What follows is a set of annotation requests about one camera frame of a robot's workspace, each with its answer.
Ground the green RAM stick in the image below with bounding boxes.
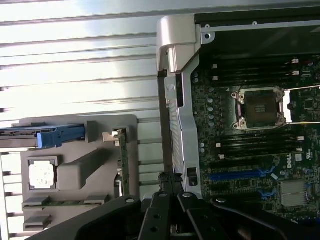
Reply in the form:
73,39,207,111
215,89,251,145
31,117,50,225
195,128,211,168
23,198,108,208

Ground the blue expansion slot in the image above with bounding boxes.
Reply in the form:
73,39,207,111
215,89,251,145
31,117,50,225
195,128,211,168
209,169,277,183

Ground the silver chipset heatsink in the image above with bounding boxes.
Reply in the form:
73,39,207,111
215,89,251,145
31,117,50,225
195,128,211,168
279,180,308,208

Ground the grey parts rack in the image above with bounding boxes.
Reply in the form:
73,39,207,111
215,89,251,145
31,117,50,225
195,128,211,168
18,114,141,238

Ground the silver CPU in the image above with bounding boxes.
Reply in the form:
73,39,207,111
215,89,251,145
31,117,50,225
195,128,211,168
28,160,56,188

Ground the green motherboard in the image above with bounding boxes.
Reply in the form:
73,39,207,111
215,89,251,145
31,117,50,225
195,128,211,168
191,56,320,227

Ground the hard disk drive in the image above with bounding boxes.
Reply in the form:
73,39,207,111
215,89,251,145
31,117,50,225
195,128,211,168
0,124,86,149

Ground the silver hard disk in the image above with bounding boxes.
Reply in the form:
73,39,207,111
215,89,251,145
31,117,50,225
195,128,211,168
0,134,40,149

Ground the CPU socket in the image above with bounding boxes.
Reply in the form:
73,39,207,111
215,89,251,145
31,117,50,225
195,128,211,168
231,87,288,131

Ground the metal socket cover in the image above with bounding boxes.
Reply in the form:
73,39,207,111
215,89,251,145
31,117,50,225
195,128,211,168
283,86,320,125

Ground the black PC case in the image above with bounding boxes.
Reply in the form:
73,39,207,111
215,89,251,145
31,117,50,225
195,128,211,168
155,13,320,227

